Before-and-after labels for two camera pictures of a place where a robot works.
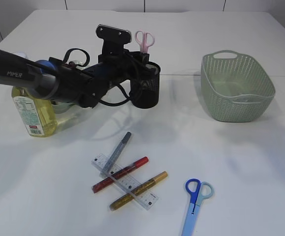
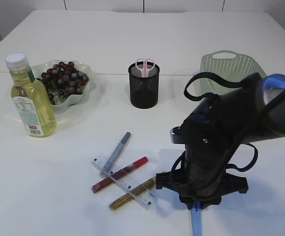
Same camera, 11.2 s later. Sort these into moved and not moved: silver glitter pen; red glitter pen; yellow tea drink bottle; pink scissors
Moved: pink scissors
Not moved: red glitter pen; yellow tea drink bottle; silver glitter pen
